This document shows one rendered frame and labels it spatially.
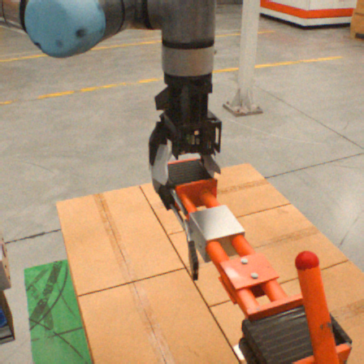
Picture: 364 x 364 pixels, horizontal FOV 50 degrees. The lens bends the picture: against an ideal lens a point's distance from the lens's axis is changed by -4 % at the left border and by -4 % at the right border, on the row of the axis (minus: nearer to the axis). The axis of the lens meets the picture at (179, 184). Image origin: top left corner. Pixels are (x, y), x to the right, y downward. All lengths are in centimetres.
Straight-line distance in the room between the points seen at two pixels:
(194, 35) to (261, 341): 38
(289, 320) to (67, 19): 40
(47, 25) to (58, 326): 176
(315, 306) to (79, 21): 36
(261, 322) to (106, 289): 103
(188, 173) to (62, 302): 158
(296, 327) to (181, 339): 85
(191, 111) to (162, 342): 85
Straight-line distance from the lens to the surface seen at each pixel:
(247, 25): 399
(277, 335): 46
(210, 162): 68
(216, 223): 59
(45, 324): 211
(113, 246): 161
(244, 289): 51
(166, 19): 56
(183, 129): 60
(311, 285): 40
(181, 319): 134
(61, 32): 46
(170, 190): 66
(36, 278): 235
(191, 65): 57
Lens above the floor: 160
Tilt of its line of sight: 33 degrees down
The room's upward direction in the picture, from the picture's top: straight up
